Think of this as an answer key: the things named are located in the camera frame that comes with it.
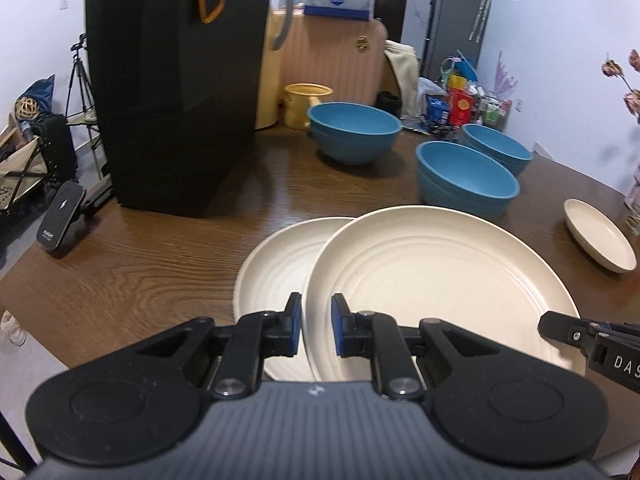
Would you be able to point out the grey refrigerator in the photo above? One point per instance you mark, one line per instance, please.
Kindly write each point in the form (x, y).
(450, 25)

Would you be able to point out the yellow thermal jug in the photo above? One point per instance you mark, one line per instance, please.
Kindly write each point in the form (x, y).
(267, 85)

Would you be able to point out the blue bowl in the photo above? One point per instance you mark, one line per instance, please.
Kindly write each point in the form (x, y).
(497, 147)
(465, 180)
(355, 132)

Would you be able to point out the black cup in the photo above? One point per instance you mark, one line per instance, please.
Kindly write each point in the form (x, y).
(389, 102)

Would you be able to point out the red box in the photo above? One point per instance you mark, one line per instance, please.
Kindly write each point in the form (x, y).
(460, 107)

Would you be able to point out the yellow mug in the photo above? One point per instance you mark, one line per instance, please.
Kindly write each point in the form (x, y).
(300, 107)

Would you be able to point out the blue box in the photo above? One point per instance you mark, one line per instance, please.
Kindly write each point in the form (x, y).
(437, 109)

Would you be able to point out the blue bag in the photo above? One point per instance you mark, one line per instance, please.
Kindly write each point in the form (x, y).
(40, 92)

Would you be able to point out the rattan ball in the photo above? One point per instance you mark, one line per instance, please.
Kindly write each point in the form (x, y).
(26, 110)

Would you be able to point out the white shoe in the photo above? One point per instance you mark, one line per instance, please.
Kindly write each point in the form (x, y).
(12, 329)

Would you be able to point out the pink suitcase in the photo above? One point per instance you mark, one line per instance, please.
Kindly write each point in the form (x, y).
(330, 55)

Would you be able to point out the beige folding cart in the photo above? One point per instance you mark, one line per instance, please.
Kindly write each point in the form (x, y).
(20, 170)

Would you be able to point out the dried roses bouquet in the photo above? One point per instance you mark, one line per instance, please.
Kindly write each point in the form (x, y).
(631, 95)

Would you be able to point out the cream plate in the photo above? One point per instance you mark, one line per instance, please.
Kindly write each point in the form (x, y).
(275, 275)
(595, 235)
(440, 285)

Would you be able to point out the black suitcase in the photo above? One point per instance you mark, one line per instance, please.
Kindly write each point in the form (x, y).
(57, 147)

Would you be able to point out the beige cloth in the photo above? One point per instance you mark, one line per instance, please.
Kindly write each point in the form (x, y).
(402, 70)

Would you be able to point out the dark door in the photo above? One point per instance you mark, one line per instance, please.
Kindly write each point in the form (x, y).
(390, 5)

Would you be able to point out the black box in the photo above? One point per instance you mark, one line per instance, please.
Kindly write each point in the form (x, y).
(175, 100)

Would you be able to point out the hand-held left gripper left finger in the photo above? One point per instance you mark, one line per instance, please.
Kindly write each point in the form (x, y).
(296, 322)

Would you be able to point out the hanging folded umbrella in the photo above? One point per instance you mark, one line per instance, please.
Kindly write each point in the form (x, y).
(485, 10)
(474, 15)

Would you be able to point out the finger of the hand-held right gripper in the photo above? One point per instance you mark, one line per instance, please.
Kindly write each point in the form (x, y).
(562, 327)

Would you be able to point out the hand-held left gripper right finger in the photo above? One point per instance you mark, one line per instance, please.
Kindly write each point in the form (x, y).
(339, 325)

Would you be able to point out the camera tripod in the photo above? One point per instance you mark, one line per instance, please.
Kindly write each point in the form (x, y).
(77, 90)

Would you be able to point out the purple wall decoration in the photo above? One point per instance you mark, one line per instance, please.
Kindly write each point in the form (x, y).
(504, 77)

